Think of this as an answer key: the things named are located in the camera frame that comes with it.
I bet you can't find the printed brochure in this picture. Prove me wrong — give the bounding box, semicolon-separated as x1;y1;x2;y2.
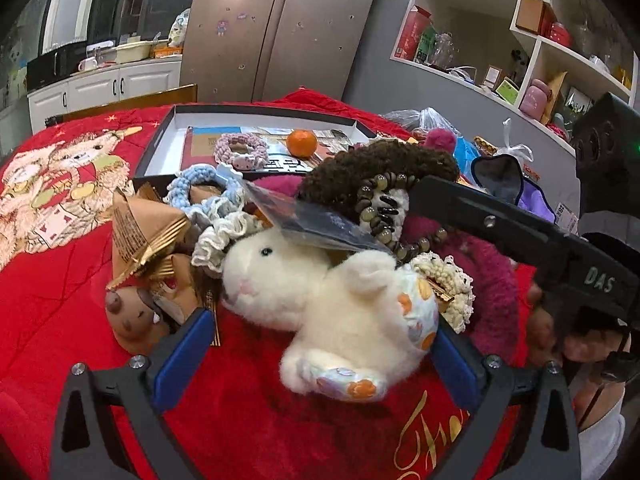
250;127;361;173

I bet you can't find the tan paper packet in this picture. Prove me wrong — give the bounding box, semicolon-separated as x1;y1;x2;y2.
150;252;221;348

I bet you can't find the brown cardboard box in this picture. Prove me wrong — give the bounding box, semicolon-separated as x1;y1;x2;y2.
515;0;553;36

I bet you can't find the clear glass jar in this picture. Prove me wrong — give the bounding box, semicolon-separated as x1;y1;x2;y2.
430;32;456;66

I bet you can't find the white shelf unit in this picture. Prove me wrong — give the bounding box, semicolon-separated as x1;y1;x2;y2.
390;0;640;156

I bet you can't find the black microwave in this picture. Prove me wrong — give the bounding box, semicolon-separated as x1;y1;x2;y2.
26;42;91;92

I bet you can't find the tan pyramid paper package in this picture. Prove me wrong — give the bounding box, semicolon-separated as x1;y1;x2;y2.
111;182;193;291

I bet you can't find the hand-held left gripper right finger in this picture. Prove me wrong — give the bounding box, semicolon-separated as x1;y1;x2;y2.
432;330;583;480

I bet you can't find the blue plastic bag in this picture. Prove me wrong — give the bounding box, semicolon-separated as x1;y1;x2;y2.
452;137;481;176

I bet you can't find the patterned plastic bag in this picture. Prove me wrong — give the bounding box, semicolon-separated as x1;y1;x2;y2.
167;8;193;48

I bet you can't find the green card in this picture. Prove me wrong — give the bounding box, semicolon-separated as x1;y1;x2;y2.
495;77;521;106

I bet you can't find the brown capybara toy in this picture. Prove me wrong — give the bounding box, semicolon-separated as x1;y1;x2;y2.
105;285;173;356

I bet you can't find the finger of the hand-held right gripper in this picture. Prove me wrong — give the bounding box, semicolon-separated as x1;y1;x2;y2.
410;176;566;273

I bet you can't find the blue knit scrunchie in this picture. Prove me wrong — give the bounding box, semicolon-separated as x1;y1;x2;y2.
165;162;246;226

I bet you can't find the white plush rabbit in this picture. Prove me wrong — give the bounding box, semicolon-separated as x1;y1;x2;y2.
220;227;441;403

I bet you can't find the orange tangerine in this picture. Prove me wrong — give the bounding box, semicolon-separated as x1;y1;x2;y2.
286;129;319;157

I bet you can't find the white kitchen cabinet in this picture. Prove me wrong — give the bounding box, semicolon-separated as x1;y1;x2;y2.
27;55;183;133

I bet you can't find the clear plastic packet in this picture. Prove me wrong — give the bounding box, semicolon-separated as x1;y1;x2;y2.
245;180;396;256

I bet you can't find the pink fuzzy pompom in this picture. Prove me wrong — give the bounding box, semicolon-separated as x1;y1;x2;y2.
425;128;458;153

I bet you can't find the person's right hand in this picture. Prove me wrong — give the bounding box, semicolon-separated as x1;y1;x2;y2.
526;280;568;368

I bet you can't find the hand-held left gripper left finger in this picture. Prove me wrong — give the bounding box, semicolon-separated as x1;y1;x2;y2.
50;307;216;480

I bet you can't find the white knotted plastic bag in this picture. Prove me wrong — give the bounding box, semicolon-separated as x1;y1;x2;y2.
500;119;536;166

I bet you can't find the person's right forearm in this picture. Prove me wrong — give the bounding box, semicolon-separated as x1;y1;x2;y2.
570;370;628;480

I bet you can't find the silver refrigerator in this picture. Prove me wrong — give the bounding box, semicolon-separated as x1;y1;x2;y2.
180;0;386;106

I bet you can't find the green packet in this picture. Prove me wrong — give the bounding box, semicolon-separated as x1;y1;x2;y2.
415;25;438;61

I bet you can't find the red printed blanket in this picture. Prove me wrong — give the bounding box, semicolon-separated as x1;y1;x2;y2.
0;87;576;480

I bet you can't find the cream lace scrunchie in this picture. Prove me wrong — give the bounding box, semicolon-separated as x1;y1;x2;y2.
410;252;473;335

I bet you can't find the wooden chair back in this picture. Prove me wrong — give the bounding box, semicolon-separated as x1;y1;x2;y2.
45;84;198;126

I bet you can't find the pink knit scrunchie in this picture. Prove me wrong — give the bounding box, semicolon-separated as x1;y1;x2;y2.
214;132;271;171

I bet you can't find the black-rimmed white box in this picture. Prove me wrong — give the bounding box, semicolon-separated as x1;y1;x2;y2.
132;105;378;181

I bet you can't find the bead bracelet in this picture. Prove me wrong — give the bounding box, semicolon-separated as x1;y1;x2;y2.
356;172;451;263

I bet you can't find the cream basin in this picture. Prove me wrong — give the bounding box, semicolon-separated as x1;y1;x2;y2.
107;40;153;63

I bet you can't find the clear plastic bag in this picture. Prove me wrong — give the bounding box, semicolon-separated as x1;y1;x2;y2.
382;107;461;136

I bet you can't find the red box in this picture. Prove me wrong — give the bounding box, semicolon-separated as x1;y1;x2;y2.
395;6;432;61

